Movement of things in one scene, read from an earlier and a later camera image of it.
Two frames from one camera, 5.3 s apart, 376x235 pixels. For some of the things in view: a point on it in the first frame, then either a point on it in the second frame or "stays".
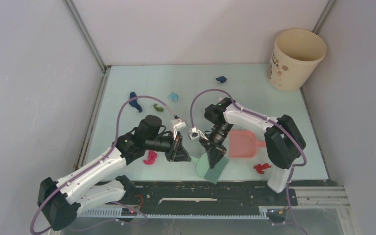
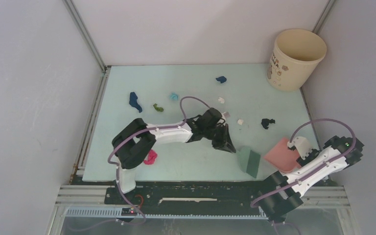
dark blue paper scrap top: x=222 y=79 stays
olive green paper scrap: x=158 y=108 stays
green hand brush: x=202 y=168 -> x=249 y=160
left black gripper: x=177 y=153 -> x=224 y=139
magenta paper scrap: x=152 y=156 stays
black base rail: x=159 y=195 stays
